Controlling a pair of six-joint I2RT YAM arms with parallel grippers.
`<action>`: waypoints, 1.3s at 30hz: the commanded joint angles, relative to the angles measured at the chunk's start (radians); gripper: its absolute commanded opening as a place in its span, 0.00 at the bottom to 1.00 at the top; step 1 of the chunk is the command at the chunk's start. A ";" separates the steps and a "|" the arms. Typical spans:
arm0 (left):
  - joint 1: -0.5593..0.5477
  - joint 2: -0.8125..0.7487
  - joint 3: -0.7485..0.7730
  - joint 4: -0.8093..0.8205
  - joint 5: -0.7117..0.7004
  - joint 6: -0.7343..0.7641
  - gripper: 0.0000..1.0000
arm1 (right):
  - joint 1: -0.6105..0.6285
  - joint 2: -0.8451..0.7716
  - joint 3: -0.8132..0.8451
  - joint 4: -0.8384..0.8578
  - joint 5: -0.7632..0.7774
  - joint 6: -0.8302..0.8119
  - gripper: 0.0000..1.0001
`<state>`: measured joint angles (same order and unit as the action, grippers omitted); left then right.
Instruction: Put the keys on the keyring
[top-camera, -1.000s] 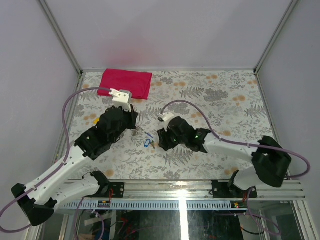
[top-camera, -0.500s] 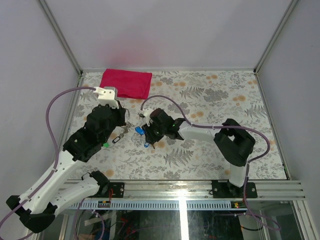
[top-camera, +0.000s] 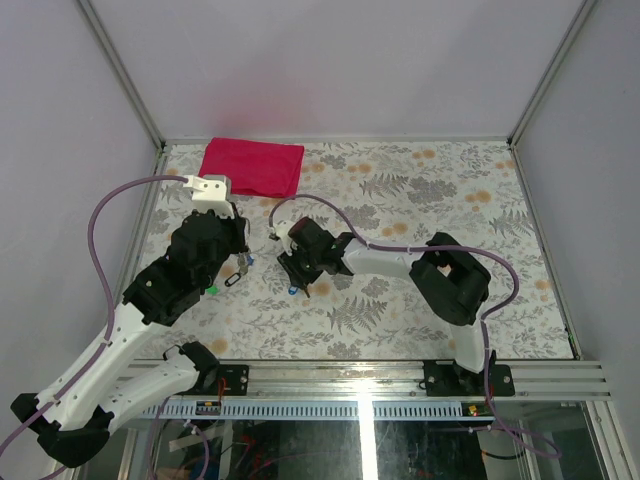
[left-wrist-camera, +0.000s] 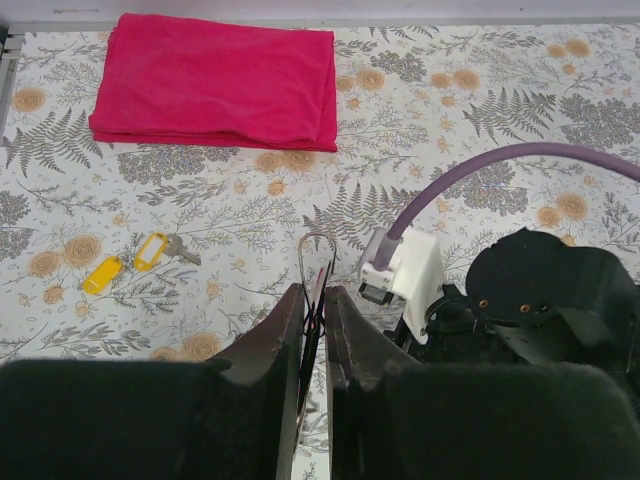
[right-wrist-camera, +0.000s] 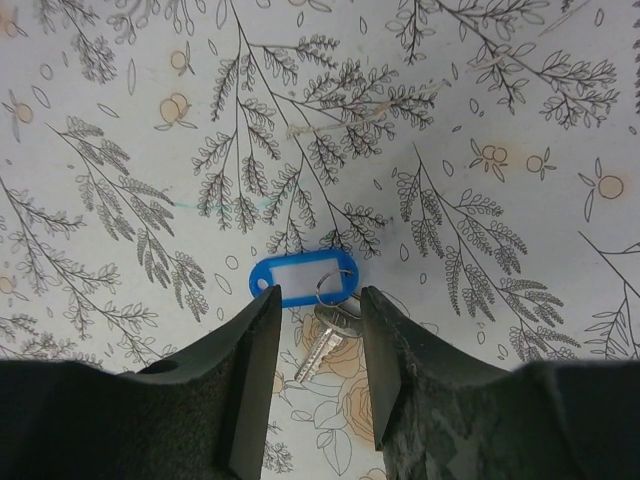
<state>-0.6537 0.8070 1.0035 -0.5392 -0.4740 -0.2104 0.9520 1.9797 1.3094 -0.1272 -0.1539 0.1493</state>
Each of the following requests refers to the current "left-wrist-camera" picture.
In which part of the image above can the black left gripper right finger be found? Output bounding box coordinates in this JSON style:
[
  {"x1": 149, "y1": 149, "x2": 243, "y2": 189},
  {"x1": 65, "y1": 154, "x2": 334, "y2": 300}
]
[{"x1": 325, "y1": 287, "x2": 639, "y2": 479}]

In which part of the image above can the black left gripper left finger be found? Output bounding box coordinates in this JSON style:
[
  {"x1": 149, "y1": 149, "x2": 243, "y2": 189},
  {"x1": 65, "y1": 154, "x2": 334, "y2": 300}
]
[{"x1": 1, "y1": 284, "x2": 305, "y2": 479}]

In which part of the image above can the metal keyring with clips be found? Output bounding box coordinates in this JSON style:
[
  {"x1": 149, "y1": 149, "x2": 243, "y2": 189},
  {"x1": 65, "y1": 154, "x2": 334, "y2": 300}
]
[{"x1": 296, "y1": 231, "x2": 337, "y2": 434}]

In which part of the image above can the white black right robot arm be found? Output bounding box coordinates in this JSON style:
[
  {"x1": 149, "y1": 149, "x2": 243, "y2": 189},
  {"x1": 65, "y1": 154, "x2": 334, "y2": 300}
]
[{"x1": 385, "y1": 229, "x2": 639, "y2": 395}]

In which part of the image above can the yellow tagged key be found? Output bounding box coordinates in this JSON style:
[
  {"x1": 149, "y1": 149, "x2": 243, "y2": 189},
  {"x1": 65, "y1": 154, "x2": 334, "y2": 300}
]
[
  {"x1": 133, "y1": 233, "x2": 201, "y2": 271},
  {"x1": 83, "y1": 256, "x2": 123, "y2": 295}
]

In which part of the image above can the folded pink cloth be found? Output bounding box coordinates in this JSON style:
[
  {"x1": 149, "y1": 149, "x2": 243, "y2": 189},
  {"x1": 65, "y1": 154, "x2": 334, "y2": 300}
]
[{"x1": 89, "y1": 13, "x2": 337, "y2": 152}]

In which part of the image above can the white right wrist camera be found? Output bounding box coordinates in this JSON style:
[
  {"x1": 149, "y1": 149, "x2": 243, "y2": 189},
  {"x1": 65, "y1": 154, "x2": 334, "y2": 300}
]
[{"x1": 358, "y1": 228, "x2": 445, "y2": 345}]

